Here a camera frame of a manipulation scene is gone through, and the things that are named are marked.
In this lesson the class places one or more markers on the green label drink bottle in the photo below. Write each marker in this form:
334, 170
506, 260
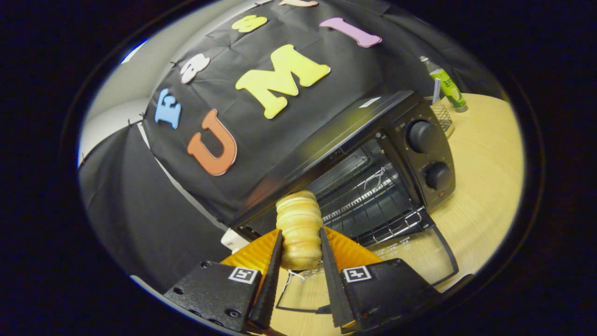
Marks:
450, 88

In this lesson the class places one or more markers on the black toaster oven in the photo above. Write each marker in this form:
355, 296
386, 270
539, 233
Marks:
419, 163

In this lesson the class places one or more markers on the ridged yellow bread roll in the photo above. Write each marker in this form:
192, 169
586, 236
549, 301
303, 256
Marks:
299, 228

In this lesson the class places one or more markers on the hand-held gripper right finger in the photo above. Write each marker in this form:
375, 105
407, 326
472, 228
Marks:
335, 289

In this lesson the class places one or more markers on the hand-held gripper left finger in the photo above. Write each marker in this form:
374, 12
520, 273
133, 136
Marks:
270, 289

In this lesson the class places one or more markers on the white pop-up toaster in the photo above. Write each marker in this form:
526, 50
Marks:
232, 241

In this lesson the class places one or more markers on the blue white checked stick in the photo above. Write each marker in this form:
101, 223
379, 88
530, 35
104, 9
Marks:
436, 91

